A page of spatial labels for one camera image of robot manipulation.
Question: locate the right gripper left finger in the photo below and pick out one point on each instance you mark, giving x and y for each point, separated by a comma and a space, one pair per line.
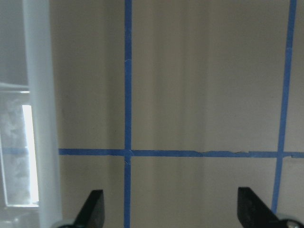
92, 213

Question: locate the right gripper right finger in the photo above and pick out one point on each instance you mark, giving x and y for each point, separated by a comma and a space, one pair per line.
253, 212

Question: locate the clear plastic storage box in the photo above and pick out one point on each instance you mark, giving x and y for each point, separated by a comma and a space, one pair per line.
29, 166

